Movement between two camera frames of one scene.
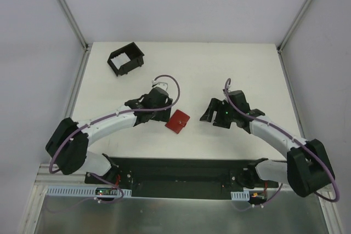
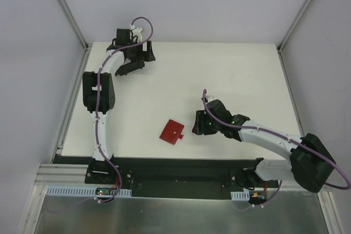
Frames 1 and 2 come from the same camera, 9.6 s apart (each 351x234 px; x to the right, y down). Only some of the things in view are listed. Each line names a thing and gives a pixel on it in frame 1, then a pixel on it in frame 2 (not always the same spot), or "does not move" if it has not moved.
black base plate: (182, 178) does not move
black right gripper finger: (222, 119) to (208, 130)
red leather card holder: (177, 121) to (171, 132)
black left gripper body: (163, 110) to (140, 55)
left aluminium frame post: (65, 8) does not move
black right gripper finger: (214, 106) to (198, 126)
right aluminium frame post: (301, 11) does not move
